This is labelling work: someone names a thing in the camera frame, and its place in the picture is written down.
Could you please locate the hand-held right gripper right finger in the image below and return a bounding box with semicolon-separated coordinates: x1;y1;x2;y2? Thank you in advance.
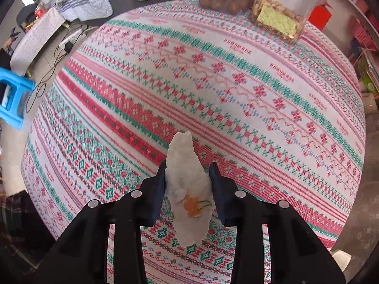
209;162;347;284

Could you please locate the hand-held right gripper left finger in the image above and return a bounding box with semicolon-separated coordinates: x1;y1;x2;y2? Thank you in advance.
36;161;168;284

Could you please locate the white plush with orange embroidery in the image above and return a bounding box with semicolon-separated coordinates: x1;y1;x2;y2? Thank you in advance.
164;131;214;248

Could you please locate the small white object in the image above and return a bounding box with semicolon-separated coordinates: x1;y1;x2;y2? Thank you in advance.
332;250;352;273

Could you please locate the person's plaid clothing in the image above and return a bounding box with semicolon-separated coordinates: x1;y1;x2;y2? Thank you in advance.
0;191;60;284

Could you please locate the blue plastic stool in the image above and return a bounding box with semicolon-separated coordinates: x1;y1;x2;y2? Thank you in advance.
0;67;36;130

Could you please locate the white power strip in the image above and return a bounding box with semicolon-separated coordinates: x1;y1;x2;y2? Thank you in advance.
59;30;83;51

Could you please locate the clear jar with green label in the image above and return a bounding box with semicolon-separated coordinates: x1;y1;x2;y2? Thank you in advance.
249;0;330;44

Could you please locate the bench with white cloth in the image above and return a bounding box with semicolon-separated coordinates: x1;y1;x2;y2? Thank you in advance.
10;7;66;76

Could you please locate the pink plastic basket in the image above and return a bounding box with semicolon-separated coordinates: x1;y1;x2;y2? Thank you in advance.
349;15;377;51

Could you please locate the black cable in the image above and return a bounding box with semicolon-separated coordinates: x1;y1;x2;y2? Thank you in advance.
25;25;89;113

